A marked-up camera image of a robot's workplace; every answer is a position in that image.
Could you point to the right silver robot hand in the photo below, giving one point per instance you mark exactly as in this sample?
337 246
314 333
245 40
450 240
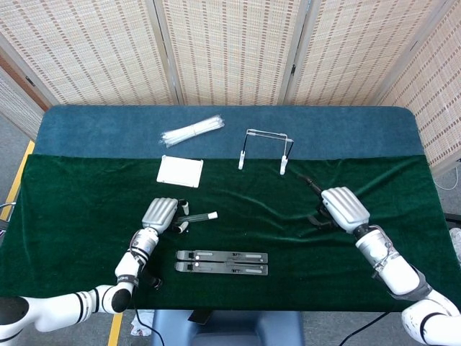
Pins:
345 207

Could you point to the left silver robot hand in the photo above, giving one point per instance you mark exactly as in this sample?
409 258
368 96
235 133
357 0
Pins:
160 212

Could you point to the clear plastic tube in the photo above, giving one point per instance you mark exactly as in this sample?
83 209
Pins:
196 217

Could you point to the small white cap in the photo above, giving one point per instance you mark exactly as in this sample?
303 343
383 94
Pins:
212 216

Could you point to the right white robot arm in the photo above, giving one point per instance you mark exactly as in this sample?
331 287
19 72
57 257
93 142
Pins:
392 270

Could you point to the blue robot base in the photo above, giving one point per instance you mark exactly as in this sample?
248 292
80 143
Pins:
234 328

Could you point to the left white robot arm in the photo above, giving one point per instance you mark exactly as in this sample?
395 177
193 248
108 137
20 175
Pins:
140 252

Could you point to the white plastic tray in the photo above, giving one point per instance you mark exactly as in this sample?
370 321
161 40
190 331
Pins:
180 171

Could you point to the black folding laptop stand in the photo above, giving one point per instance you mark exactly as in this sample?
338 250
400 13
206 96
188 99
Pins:
216 268

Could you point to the bundle of white zip ties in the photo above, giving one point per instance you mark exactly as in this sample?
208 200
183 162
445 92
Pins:
191 131

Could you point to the green velvet cloth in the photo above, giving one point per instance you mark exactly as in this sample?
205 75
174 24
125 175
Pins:
252 202

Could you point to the blue table cloth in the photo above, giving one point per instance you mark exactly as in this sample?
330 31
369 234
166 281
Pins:
108 133

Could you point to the flat black device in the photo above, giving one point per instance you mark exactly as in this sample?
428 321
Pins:
200 317

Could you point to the crumpled white paper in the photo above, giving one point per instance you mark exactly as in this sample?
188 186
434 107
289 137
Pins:
142 324

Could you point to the woven bamboo screen panel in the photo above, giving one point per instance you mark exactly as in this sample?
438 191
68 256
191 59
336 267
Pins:
14 104
90 47
353 47
439 108
230 47

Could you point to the metal chair frame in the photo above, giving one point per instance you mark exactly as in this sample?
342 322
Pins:
5 207

